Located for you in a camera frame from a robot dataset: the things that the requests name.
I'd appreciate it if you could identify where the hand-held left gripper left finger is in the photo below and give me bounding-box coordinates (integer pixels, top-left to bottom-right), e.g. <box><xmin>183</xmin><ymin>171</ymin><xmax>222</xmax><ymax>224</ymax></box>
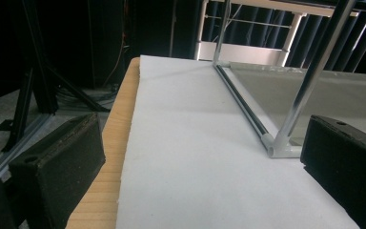
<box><xmin>8</xmin><ymin>112</ymin><xmax>107</xmax><ymax>229</ymax></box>

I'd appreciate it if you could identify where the black metal stand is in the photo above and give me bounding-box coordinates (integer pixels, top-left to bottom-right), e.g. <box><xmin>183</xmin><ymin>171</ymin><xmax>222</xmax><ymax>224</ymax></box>
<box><xmin>0</xmin><ymin>0</ymin><xmax>111</xmax><ymax>153</ymax></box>

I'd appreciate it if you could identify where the white foam mat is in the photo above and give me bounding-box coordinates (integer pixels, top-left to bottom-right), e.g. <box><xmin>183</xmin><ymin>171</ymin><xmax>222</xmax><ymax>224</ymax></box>
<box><xmin>115</xmin><ymin>54</ymin><xmax>366</xmax><ymax>229</ymax></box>

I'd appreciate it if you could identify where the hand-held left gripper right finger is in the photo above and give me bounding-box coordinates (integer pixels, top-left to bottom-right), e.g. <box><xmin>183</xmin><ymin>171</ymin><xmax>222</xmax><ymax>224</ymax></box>
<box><xmin>299</xmin><ymin>114</ymin><xmax>366</xmax><ymax>229</ymax></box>

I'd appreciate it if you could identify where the white metal-frame shelf rack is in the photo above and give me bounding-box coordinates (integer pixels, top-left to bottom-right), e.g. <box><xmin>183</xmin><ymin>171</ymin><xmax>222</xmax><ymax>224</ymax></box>
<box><xmin>212</xmin><ymin>0</ymin><xmax>366</xmax><ymax>159</ymax></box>

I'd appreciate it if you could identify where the white frame table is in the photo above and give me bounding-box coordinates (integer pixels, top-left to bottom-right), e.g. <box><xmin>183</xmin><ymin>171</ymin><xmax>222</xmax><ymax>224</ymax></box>
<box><xmin>193</xmin><ymin>0</ymin><xmax>360</xmax><ymax>67</ymax></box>

